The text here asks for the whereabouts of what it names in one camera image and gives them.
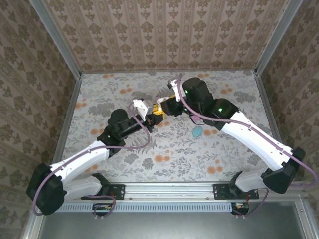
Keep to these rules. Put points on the blue earbuds charging case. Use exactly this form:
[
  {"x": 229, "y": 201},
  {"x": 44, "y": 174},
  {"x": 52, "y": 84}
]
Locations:
[{"x": 198, "y": 131}]

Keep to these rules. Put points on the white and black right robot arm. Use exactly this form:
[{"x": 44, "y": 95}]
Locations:
[{"x": 256, "y": 139}]

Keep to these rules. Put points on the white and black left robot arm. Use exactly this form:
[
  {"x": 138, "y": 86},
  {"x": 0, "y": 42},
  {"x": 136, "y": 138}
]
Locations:
[{"x": 79, "y": 159}]

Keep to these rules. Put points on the small black controller board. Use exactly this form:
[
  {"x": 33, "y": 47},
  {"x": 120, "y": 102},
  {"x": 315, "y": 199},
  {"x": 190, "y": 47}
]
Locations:
[
  {"x": 240, "y": 207},
  {"x": 102, "y": 207}
]

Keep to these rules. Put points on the grey metal panel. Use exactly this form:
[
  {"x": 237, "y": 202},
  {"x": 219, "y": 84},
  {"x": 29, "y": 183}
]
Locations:
[{"x": 174, "y": 226}]

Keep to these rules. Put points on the aluminium back frame rail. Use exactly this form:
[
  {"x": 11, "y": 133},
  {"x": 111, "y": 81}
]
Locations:
[{"x": 149, "y": 71}]

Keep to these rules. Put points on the aluminium side frame rail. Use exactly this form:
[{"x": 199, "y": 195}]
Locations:
[
  {"x": 71, "y": 109},
  {"x": 264, "y": 94}
]

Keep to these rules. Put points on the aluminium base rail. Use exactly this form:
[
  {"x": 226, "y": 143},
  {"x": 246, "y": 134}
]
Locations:
[{"x": 169, "y": 191}]

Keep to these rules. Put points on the aluminium corner post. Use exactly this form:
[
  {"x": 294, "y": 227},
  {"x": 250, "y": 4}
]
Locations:
[
  {"x": 279, "y": 37},
  {"x": 54, "y": 37}
]

